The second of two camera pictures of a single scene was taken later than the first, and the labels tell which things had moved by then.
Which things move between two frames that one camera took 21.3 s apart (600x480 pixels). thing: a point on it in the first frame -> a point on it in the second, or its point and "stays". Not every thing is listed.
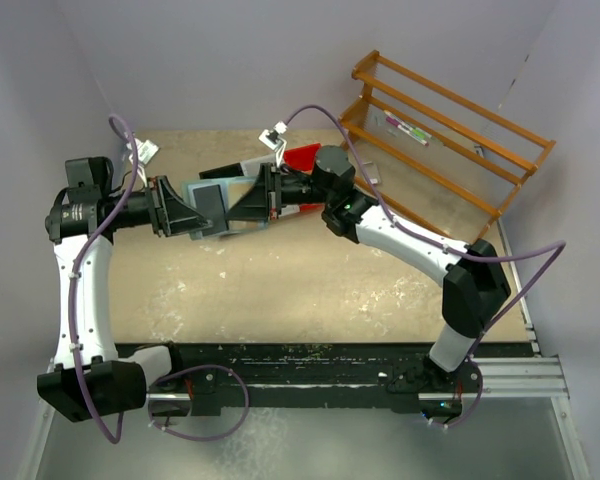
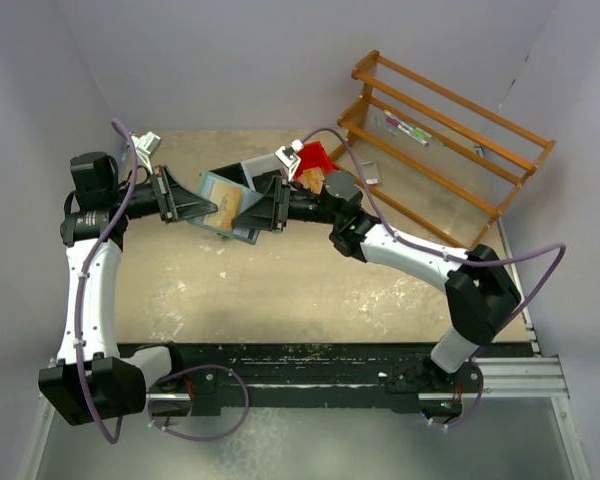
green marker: x=408 y=125 stays
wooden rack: x=435 y=154 stays
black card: x=209 y=201 -> x=249 y=233
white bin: x=251 y=168 stays
